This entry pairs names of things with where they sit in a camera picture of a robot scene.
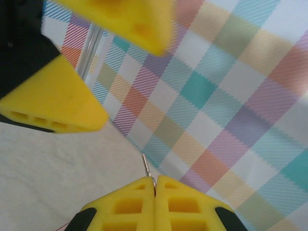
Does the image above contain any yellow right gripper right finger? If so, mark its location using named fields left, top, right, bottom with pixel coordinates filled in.
left=155, top=175, right=249, bottom=231

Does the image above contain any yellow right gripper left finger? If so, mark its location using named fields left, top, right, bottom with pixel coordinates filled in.
left=68, top=176, right=156, bottom=231

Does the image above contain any small silver key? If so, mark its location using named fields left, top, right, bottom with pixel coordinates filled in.
left=141, top=153, right=154, bottom=180

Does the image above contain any aluminium corner post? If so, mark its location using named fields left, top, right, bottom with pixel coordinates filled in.
left=76, top=23, right=104, bottom=80

